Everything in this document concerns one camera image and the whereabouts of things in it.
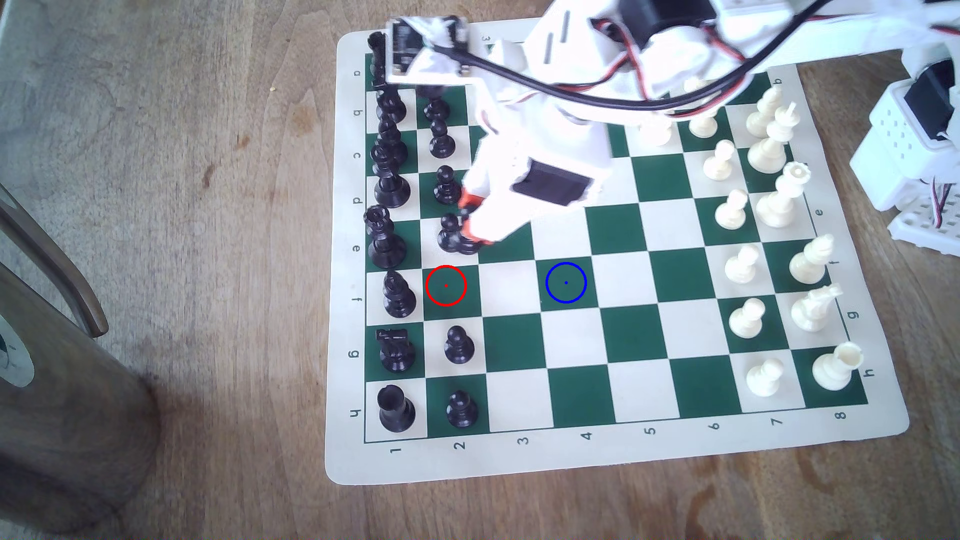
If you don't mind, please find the white king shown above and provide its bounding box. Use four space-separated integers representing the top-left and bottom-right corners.
747 102 801 175

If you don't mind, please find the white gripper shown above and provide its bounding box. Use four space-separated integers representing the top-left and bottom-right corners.
457 105 615 247

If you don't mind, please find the metal jug handle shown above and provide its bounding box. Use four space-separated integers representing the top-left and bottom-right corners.
0 183 111 339

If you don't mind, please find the white bishop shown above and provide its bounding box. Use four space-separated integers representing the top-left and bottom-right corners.
745 84 785 139
788 233 836 285

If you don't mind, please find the black bishop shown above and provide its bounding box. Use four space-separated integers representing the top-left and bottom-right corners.
374 120 410 168
381 270 418 319

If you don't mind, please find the black knight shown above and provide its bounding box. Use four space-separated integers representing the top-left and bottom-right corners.
376 328 417 374
375 84 408 126

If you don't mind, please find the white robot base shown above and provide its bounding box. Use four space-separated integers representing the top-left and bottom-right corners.
888 180 960 258

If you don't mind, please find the green and white chess mat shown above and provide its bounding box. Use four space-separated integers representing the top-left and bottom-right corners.
324 15 912 486

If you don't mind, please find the black camera cable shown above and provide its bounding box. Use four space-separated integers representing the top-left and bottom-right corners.
423 0 837 114

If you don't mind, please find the black king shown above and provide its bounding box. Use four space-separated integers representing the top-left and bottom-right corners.
363 205 409 270

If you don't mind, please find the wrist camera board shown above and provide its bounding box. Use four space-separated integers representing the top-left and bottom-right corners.
385 15 472 81

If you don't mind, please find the white rook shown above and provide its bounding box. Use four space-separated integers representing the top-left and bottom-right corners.
811 341 865 393

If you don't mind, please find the brushed metal jug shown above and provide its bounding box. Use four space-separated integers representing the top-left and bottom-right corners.
0 262 161 535

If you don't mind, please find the black rook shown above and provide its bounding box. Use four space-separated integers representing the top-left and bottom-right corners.
366 30 393 87
377 384 417 434

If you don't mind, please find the black pawn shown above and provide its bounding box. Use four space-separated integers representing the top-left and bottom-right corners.
458 210 486 257
446 390 480 429
437 213 465 254
422 84 452 124
429 120 457 159
444 325 476 366
432 165 463 206

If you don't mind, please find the black queen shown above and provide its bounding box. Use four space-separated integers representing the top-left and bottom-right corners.
372 153 413 210

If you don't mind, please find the white queen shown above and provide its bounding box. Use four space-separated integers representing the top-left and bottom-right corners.
755 161 813 229

